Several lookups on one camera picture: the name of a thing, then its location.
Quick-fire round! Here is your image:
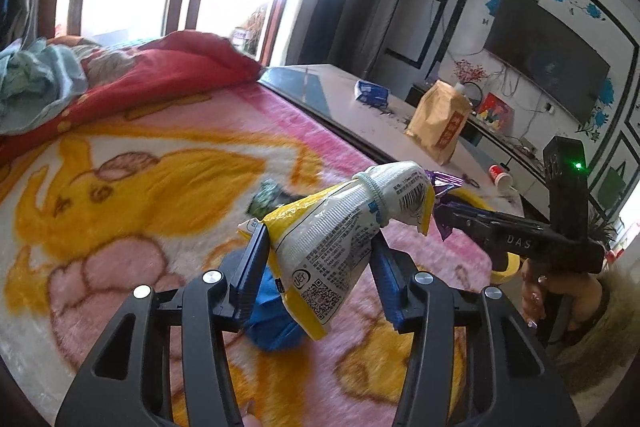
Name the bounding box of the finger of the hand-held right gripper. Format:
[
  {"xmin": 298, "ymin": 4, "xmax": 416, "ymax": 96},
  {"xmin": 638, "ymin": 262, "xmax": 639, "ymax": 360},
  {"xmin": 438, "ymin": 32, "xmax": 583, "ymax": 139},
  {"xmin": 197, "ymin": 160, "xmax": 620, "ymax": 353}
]
[
  {"xmin": 439, "ymin": 209, "xmax": 501, "ymax": 240},
  {"xmin": 441, "ymin": 200, "xmax": 493, "ymax": 215}
]

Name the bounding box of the yellow trash bin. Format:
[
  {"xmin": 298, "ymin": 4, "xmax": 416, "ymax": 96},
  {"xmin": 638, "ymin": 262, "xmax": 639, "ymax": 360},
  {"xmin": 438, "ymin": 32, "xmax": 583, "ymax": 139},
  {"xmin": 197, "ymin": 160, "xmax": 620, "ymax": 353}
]
[{"xmin": 452, "ymin": 190, "xmax": 524, "ymax": 284}]

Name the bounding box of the blue wrapper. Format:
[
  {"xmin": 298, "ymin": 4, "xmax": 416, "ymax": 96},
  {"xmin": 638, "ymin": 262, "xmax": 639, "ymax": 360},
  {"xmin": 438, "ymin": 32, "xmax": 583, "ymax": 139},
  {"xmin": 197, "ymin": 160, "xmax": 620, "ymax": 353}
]
[{"xmin": 244, "ymin": 263, "xmax": 307, "ymax": 354}]

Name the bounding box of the red paper cup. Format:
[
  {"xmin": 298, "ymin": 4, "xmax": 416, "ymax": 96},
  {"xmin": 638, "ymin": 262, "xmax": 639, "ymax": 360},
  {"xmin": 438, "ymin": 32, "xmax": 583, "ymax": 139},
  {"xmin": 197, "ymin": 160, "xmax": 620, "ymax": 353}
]
[{"xmin": 487, "ymin": 164, "xmax": 514, "ymax": 189}]

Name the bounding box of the standing air conditioner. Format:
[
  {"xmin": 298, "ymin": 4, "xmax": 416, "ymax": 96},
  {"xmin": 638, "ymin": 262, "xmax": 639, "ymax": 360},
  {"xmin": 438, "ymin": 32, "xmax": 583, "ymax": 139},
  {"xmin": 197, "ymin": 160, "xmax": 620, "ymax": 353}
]
[{"xmin": 327, "ymin": 0, "xmax": 424, "ymax": 78}]

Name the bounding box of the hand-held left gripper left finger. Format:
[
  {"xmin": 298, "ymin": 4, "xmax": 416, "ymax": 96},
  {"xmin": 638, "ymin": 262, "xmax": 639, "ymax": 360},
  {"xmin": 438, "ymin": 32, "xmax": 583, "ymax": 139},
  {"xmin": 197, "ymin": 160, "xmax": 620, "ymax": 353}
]
[{"xmin": 55, "ymin": 222, "xmax": 273, "ymax": 427}]

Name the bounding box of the grey pink cloth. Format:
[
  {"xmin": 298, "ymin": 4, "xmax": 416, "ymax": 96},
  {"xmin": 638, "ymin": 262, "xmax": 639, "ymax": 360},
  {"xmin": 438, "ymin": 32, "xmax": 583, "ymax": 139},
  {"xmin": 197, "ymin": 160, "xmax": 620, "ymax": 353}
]
[{"xmin": 79, "ymin": 44, "xmax": 147, "ymax": 84}]

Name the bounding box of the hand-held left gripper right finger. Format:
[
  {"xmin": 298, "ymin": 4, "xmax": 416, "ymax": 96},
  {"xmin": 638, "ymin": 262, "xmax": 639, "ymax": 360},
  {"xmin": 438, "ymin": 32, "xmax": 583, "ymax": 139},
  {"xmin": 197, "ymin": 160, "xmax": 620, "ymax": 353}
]
[{"xmin": 370, "ymin": 232, "xmax": 581, "ymax": 427}]

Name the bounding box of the green paper bag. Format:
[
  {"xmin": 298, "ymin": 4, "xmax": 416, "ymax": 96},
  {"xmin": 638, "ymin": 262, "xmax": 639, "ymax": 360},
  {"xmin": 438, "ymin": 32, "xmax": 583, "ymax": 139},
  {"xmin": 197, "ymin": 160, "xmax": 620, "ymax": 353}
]
[{"xmin": 597, "ymin": 159, "xmax": 629, "ymax": 208}]

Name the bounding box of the light blue cloth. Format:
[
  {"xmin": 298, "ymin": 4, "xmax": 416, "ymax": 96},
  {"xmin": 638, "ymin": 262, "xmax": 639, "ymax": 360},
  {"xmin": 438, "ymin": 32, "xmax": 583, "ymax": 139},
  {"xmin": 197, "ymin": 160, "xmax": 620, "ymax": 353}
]
[{"xmin": 0, "ymin": 38, "xmax": 89, "ymax": 136}]

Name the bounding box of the dark crumpled wrapper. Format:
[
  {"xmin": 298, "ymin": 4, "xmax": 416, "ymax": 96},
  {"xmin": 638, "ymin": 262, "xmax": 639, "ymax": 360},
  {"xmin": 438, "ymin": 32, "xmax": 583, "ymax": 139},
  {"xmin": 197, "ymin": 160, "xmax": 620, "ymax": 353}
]
[{"xmin": 248, "ymin": 179, "xmax": 297, "ymax": 216}]

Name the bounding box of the blue tissue packet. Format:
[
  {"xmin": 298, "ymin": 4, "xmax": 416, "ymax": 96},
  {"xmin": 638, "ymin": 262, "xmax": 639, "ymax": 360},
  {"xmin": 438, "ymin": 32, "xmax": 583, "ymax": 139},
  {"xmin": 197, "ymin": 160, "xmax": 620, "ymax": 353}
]
[{"xmin": 353, "ymin": 79, "xmax": 391, "ymax": 104}]

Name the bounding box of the white yellow snack bag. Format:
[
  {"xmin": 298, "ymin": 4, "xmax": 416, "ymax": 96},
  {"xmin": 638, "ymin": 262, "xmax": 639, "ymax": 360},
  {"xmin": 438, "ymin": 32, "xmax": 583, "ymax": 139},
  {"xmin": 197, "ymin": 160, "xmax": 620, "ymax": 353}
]
[{"xmin": 237, "ymin": 160, "xmax": 436, "ymax": 342}]

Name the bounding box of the green potted plant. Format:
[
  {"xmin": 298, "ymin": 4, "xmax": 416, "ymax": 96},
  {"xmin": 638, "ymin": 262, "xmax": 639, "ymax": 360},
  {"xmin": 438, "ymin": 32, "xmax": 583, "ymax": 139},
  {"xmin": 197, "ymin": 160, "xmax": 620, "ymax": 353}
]
[{"xmin": 587, "ymin": 206, "xmax": 622, "ymax": 254}]

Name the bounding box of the brown paper bag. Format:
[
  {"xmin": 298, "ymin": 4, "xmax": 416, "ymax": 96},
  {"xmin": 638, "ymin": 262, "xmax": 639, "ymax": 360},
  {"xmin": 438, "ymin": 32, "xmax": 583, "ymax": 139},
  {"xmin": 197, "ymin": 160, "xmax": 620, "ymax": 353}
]
[{"xmin": 404, "ymin": 79, "xmax": 474, "ymax": 166}]

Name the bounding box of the red printed box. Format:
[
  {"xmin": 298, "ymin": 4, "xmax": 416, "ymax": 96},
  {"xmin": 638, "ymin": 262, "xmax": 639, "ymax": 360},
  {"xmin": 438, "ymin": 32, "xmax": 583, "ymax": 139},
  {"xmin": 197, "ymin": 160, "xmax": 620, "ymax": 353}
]
[{"xmin": 474, "ymin": 92, "xmax": 516, "ymax": 133}]

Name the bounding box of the red quilt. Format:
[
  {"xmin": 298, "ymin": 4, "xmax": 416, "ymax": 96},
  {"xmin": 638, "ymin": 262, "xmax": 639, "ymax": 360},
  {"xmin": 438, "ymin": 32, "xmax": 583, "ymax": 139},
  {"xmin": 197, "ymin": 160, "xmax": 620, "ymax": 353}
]
[{"xmin": 0, "ymin": 30, "xmax": 264, "ymax": 158}]

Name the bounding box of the pink printed blanket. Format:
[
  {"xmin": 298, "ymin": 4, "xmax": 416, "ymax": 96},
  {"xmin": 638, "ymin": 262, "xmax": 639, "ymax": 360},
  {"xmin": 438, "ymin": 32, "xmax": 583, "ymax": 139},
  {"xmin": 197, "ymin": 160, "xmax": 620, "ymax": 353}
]
[{"xmin": 0, "ymin": 79, "xmax": 494, "ymax": 427}]

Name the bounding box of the purple gold snack wrapper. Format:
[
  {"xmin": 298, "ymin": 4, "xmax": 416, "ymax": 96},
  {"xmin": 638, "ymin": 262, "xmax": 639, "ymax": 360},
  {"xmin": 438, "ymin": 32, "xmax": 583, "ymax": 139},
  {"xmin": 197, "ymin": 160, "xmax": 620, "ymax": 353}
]
[{"xmin": 425, "ymin": 170, "xmax": 467, "ymax": 243}]

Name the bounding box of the person's right hand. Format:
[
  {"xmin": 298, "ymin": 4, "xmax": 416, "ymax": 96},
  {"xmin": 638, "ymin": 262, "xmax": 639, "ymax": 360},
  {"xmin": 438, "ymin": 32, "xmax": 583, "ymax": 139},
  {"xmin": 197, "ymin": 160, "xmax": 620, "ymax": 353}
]
[{"xmin": 520, "ymin": 258, "xmax": 603, "ymax": 333}]

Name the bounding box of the black flat television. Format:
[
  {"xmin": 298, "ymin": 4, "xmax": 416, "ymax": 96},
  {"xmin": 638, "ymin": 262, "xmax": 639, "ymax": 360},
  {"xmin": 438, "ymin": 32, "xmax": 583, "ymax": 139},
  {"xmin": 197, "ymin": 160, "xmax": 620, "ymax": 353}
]
[{"xmin": 483, "ymin": 0, "xmax": 612, "ymax": 126}]

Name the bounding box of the person's right forearm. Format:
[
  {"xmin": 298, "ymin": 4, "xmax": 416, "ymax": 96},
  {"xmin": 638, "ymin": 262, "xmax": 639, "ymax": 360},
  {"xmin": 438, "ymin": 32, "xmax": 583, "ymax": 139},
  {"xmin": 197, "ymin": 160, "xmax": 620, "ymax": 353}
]
[{"xmin": 550, "ymin": 267, "xmax": 635, "ymax": 408}]

